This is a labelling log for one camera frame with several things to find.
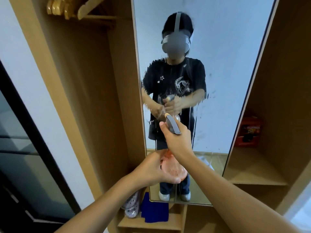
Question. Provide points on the blue cloth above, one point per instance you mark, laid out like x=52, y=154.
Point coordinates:
x=154, y=211

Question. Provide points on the orange spray bottle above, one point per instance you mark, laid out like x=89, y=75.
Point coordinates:
x=173, y=126

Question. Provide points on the wooden wardrobe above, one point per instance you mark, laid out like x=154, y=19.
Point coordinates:
x=97, y=94

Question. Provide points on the red box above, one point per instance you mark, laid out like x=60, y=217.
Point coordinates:
x=249, y=132

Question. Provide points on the grey dotted slipper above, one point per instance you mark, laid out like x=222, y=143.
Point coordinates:
x=133, y=212
x=131, y=200

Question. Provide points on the tall framed mirror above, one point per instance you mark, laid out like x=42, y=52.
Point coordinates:
x=230, y=46

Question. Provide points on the person's right hand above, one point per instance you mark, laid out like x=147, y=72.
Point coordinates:
x=179, y=145

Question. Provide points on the person's left forearm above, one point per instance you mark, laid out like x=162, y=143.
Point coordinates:
x=102, y=208

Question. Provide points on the person's left hand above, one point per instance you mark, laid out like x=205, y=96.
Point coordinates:
x=150, y=172

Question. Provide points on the person's right forearm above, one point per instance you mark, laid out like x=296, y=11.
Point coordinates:
x=230, y=198

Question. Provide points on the white bed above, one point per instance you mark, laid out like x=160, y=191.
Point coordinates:
x=301, y=211

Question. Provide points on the wooden clothes hanger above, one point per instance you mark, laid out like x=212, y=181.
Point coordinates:
x=57, y=8
x=68, y=12
x=87, y=8
x=49, y=7

